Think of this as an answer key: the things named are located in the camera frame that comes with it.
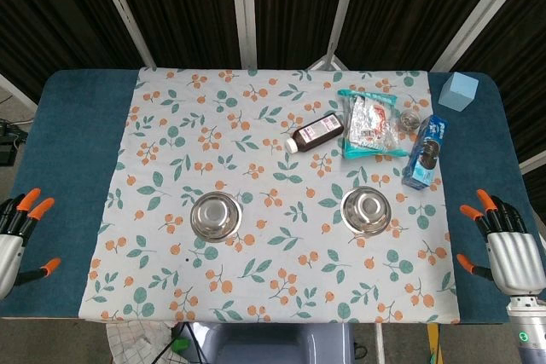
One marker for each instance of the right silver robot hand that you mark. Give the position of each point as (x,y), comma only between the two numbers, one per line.
(514,259)

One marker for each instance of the brown medicine bottle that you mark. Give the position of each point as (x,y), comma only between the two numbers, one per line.
(317,131)

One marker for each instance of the floral print tablecloth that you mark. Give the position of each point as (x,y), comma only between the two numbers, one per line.
(264,253)

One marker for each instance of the black power strip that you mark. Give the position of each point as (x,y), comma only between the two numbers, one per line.
(7,146)

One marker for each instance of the teal blue table cover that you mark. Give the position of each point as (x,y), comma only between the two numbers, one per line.
(72,146)

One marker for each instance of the blue cookie box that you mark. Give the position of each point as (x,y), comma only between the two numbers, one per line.
(426,153)

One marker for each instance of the white partition frame post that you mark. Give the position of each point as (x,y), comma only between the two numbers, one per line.
(244,10)
(478,14)
(123,10)
(341,10)

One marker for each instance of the light blue foam cube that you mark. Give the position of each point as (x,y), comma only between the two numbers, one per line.
(455,93)

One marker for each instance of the stainless steel bowl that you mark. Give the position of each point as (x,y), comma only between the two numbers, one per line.
(367,210)
(215,215)

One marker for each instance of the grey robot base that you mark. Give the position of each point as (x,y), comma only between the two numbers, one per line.
(273,344)

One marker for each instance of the white partition frame rail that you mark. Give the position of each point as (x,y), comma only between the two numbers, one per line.
(533,161)
(17,91)

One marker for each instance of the white table leg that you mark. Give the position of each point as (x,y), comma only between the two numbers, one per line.
(379,344)

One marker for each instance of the small clear glass cup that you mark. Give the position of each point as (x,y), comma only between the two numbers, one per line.
(409,121)

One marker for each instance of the small green object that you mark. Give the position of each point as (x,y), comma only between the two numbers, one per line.
(181,344)

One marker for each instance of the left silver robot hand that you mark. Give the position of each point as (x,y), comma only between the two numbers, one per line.
(10,253)

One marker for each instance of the teal-edged snack packet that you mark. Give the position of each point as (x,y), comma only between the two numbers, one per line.
(369,125)

